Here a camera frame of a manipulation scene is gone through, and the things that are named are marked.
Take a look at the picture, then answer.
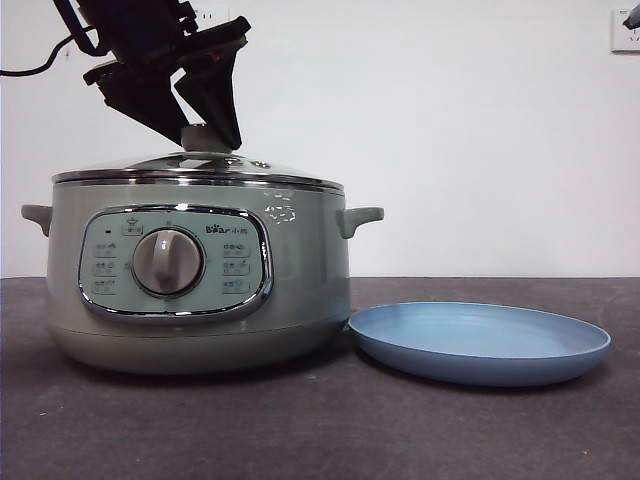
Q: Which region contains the blue round plate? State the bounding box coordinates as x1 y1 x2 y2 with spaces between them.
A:
348 301 612 388

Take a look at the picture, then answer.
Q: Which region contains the green electric steamer pot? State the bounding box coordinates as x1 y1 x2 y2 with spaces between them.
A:
20 172 386 375

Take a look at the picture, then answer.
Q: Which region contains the glass lid with green knob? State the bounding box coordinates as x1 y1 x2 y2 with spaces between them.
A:
51 124 346 192

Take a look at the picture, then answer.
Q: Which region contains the white wall socket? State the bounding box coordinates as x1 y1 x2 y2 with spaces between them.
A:
611 8 640 54
192 5 232 25

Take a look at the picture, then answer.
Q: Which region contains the thin black cable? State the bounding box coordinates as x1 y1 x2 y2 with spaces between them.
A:
0 24 101 77

